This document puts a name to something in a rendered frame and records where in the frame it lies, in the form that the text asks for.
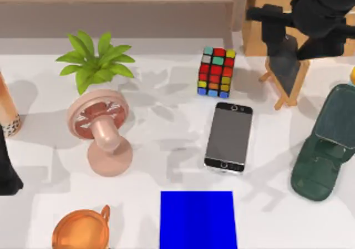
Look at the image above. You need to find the green leafy plant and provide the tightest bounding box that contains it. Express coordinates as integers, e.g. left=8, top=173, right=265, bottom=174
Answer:
left=55, top=29, right=136, bottom=95

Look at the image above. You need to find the wooden cupboard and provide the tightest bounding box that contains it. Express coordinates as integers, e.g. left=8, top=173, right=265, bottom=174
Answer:
left=241, top=0, right=355, bottom=58

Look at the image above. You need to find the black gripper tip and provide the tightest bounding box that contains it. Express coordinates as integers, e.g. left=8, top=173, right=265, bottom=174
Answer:
left=0, top=123, right=24, bottom=197

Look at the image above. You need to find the framed blackboard on wooden easel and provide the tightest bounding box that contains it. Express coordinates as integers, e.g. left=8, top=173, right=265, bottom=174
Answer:
left=258, top=34, right=312, bottom=111

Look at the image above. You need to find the orange cup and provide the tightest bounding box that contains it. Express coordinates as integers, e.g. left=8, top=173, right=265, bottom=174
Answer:
left=51, top=204, right=111, bottom=249

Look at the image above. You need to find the pink desk fan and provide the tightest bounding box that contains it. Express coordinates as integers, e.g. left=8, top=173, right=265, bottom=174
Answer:
left=65, top=89, right=134, bottom=176

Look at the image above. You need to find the orange bottle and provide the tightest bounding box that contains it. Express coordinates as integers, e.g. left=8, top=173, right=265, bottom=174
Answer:
left=0, top=71, right=22, bottom=138

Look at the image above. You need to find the multicoloured puzzle cube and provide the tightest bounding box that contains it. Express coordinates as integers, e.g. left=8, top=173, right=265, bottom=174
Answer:
left=197, top=46, right=237, bottom=99

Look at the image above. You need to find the black smartphone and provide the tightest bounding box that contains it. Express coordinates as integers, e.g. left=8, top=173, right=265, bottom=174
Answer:
left=204, top=101, right=253, bottom=175

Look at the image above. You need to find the wooden open shelf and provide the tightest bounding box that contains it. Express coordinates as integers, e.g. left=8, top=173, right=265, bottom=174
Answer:
left=0, top=0, right=245, bottom=39

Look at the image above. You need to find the dark green stapler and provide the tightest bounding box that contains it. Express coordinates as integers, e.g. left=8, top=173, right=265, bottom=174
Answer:
left=290, top=83, right=355, bottom=202

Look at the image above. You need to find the flat blue square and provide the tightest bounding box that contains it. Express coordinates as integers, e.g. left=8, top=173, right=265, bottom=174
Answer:
left=159, top=190, right=239, bottom=249

